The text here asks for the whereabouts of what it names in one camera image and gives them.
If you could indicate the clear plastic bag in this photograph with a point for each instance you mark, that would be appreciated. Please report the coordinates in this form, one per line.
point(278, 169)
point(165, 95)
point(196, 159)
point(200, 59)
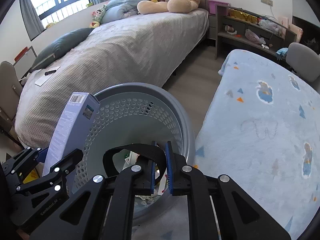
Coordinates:
point(271, 26)

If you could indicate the pink gift bags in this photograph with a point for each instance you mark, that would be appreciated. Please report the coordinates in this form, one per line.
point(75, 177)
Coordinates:
point(295, 31)

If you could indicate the grey chair with wooden frame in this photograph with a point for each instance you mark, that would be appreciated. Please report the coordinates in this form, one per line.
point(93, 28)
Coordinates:
point(7, 80)

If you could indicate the white paper sheet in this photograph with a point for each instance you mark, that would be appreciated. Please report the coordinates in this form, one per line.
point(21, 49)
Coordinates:
point(42, 80)

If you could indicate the small tipped cup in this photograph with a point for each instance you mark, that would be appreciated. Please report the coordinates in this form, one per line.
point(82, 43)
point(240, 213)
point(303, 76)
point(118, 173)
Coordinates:
point(229, 29)

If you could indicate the teal cloth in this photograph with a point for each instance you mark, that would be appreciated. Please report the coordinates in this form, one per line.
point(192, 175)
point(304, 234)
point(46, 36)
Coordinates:
point(281, 53)

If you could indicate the purple cardboard box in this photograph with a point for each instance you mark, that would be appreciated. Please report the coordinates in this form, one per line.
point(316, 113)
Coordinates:
point(72, 125)

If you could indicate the pink plastic box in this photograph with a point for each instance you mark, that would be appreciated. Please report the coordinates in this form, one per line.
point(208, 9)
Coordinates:
point(217, 7)

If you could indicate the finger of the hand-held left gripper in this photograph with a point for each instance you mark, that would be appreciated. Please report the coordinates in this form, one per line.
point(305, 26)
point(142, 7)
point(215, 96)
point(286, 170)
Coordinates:
point(57, 172)
point(22, 160)

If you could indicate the light blue quilt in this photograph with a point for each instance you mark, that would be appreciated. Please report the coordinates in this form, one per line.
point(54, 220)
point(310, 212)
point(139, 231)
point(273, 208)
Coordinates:
point(120, 7)

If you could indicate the pink plastic bag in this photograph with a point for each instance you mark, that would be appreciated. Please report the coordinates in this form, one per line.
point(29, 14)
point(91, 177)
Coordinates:
point(253, 36)

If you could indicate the white board with red edge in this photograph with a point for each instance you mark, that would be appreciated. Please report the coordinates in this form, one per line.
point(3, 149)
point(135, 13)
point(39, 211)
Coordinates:
point(25, 57)

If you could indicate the gold foil packets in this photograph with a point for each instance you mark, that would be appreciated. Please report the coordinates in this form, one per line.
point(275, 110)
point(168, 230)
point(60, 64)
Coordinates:
point(241, 15)

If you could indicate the grey shelf unit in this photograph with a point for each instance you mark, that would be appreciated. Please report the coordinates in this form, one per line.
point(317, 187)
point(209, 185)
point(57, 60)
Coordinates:
point(237, 43)

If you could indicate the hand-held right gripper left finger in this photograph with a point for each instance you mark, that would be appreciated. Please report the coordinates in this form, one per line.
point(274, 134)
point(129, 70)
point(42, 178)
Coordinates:
point(152, 180)

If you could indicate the grey perforated plastic basket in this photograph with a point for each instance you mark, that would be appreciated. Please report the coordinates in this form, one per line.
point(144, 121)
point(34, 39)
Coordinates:
point(140, 100)

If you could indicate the dark grey pillow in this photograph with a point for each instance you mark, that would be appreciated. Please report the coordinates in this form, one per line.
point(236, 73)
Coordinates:
point(62, 45)

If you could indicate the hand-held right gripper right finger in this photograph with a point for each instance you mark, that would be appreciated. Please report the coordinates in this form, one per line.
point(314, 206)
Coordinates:
point(170, 170)

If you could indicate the wall socket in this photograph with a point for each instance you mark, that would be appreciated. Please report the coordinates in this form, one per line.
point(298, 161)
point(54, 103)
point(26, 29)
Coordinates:
point(266, 1)

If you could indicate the grey padded chair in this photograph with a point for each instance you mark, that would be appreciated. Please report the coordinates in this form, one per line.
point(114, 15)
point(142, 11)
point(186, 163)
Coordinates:
point(302, 57)

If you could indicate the small black remote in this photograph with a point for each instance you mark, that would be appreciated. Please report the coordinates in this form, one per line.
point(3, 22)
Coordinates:
point(50, 72)

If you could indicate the grey bed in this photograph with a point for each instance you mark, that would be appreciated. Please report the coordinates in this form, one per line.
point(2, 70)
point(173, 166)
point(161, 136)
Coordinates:
point(112, 50)

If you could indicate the yellow and red plush toy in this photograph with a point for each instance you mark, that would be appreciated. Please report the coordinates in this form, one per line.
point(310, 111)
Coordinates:
point(94, 25)

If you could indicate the small green plush doll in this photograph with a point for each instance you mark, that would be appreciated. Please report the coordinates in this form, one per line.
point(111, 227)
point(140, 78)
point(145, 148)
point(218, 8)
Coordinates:
point(99, 13)

